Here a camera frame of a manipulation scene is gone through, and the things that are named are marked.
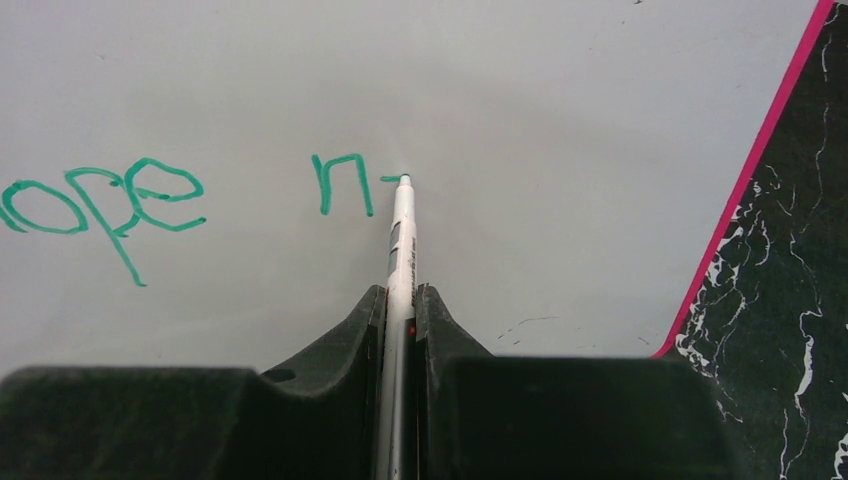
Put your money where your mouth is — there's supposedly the green capped whiteboard marker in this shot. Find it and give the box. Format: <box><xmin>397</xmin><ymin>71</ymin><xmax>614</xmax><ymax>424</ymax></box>
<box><xmin>375</xmin><ymin>174</ymin><xmax>417</xmax><ymax>479</ymax></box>

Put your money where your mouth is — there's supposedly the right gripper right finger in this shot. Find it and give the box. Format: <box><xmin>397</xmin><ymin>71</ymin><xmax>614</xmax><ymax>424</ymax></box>
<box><xmin>416</xmin><ymin>285</ymin><xmax>739</xmax><ymax>479</ymax></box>

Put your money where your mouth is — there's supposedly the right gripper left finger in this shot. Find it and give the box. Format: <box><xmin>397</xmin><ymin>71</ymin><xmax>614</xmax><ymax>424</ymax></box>
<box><xmin>1</xmin><ymin>285</ymin><xmax>386</xmax><ymax>479</ymax></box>

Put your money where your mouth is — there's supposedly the pink framed whiteboard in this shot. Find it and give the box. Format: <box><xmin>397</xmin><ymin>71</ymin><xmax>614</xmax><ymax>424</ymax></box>
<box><xmin>1</xmin><ymin>1</ymin><xmax>816</xmax><ymax>372</ymax></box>

